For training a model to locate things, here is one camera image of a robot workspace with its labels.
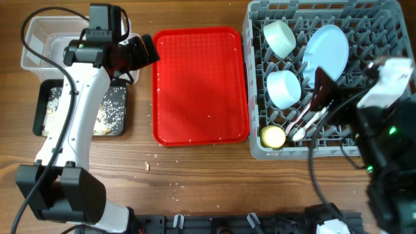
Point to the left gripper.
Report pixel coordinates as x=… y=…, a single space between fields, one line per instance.
x=143 y=59

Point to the food crumb on table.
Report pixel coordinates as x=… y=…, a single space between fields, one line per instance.
x=147 y=166

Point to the light blue bowl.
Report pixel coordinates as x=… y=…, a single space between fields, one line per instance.
x=283 y=88

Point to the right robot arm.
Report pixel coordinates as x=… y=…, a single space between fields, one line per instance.
x=385 y=136

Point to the grey dishwasher rack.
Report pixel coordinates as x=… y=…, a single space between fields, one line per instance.
x=372 y=28

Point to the clear plastic waste bin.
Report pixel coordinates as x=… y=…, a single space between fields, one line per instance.
x=48 y=36

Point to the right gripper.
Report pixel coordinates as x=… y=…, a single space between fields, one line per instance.
x=324 y=91

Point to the food scraps and rice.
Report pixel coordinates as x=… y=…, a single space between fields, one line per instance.
x=110 y=118

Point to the light blue plate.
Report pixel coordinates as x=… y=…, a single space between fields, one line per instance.
x=327 y=49

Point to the white plastic spoon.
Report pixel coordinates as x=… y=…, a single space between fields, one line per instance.
x=300 y=134

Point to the green bowl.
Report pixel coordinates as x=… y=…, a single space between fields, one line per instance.
x=280 y=38

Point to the yellow plastic cup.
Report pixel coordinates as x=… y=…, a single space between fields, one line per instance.
x=272 y=137

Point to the black rectangular tray bin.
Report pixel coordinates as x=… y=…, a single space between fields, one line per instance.
x=43 y=95

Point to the white plastic fork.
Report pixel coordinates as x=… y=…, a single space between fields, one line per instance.
x=291 y=125

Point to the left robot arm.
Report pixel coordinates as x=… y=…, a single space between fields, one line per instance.
x=58 y=186

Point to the red serving tray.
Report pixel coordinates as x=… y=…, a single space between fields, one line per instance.
x=199 y=92

